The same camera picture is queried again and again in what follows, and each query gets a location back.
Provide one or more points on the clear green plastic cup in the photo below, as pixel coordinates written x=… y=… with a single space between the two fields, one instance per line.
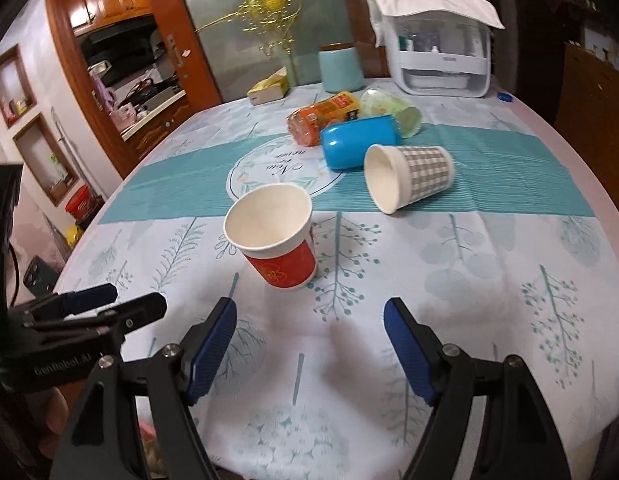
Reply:
x=395 y=107

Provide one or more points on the person's left hand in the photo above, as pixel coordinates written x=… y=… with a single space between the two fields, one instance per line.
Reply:
x=51 y=412

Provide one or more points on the brown board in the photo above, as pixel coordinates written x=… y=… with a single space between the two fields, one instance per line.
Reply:
x=594 y=90

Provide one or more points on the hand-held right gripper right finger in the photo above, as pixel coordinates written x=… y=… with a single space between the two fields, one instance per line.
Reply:
x=408 y=355

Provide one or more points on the wooden door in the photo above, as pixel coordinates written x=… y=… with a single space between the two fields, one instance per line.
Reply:
x=164 y=0

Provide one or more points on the yellow box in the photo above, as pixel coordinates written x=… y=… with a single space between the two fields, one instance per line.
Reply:
x=269 y=87

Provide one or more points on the red bucket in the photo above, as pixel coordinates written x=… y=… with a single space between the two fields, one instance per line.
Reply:
x=81 y=202

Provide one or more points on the blue plastic cup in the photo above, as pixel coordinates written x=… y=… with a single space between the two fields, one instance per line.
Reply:
x=359 y=140

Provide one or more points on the teal canister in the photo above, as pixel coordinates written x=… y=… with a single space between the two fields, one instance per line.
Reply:
x=341 y=67

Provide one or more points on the checked paper cup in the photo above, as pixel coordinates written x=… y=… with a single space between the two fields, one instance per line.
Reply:
x=424 y=167

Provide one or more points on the white cloth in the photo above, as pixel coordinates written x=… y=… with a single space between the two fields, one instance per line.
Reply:
x=429 y=0

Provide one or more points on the black range hood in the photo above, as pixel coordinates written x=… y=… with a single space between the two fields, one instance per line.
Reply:
x=119 y=35

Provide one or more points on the white countertop appliance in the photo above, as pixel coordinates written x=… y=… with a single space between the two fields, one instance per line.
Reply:
x=439 y=67

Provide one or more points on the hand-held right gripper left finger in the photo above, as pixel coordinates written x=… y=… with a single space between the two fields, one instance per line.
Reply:
x=215 y=347

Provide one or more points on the orange plastic bottle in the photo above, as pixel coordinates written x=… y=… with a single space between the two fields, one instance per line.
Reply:
x=314 y=120

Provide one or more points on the small blue cap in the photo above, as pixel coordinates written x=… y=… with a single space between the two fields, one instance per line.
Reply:
x=504 y=96

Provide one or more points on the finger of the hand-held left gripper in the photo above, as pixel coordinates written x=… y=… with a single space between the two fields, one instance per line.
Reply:
x=139 y=310
x=89 y=296

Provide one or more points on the leaf print tablecloth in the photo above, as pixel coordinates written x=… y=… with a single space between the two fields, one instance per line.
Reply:
x=489 y=270

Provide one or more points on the red paper cup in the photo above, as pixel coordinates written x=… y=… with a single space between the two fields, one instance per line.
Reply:
x=284 y=265

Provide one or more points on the frosted glass panel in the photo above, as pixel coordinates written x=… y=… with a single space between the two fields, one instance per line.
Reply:
x=319 y=20

